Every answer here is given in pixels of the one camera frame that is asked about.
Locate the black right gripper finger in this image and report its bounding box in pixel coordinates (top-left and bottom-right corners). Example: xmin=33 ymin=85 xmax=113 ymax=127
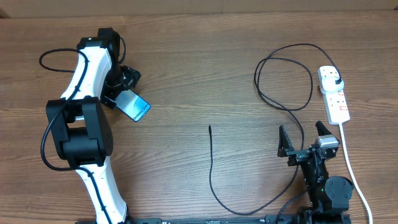
xmin=315 ymin=121 xmax=332 ymax=136
xmin=277 ymin=125 xmax=294 ymax=157

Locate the blue Galaxy smartphone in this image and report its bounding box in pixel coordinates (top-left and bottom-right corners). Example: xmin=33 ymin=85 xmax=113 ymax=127
xmin=116 ymin=90 xmax=151 ymax=122

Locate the black charging cable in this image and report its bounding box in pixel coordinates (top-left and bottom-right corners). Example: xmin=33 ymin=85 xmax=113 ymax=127
xmin=208 ymin=43 xmax=345 ymax=217

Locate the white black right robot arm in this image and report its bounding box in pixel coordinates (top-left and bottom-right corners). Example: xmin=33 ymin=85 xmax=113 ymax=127
xmin=275 ymin=121 xmax=354 ymax=223

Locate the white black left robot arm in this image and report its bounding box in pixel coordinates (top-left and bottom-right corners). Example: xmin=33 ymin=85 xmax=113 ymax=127
xmin=40 ymin=27 xmax=141 ymax=223

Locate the white charger plug adapter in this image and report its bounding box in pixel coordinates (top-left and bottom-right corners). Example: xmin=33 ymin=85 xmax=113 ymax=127
xmin=320 ymin=77 xmax=345 ymax=94

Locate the white power strip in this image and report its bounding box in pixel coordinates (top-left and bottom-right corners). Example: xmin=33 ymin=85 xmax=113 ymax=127
xmin=317 ymin=66 xmax=350 ymax=125

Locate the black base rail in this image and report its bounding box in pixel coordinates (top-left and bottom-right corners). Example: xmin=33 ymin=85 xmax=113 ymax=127
xmin=74 ymin=213 xmax=352 ymax=224

